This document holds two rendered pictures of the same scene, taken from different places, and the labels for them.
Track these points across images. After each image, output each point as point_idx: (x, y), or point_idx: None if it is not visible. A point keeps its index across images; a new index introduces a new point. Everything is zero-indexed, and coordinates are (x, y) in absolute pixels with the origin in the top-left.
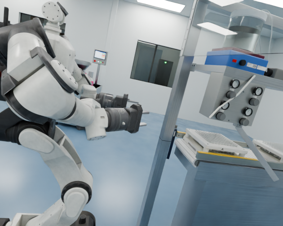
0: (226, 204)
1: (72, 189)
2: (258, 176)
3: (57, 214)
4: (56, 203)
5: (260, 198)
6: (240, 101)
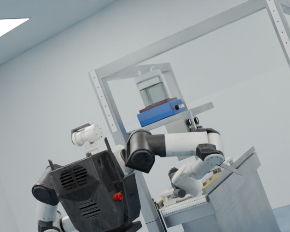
0: (231, 229)
1: None
2: (228, 187)
3: None
4: None
5: (236, 210)
6: None
